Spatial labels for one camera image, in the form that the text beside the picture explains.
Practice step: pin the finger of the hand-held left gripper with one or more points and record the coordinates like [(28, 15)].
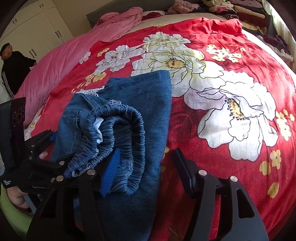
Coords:
[(57, 163), (42, 138)]

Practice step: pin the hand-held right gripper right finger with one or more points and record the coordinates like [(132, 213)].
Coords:
[(185, 171)]

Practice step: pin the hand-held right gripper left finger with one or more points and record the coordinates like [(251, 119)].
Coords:
[(111, 172)]

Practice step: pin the blue denim pants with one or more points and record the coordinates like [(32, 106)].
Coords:
[(143, 104)]

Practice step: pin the person's left hand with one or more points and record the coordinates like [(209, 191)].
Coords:
[(16, 199)]

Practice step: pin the pink quilt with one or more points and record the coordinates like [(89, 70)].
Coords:
[(57, 62)]

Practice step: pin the green cloth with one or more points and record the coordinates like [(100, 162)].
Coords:
[(13, 222)]

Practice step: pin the white wardrobe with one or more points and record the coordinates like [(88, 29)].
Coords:
[(41, 23)]

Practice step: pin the red floral blanket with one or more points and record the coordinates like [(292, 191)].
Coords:
[(231, 69)]

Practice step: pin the grey headboard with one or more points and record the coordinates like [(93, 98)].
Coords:
[(97, 14)]

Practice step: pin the pile of folded clothes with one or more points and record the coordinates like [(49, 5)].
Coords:
[(249, 11)]

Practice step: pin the cream curtain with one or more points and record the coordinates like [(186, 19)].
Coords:
[(281, 23)]

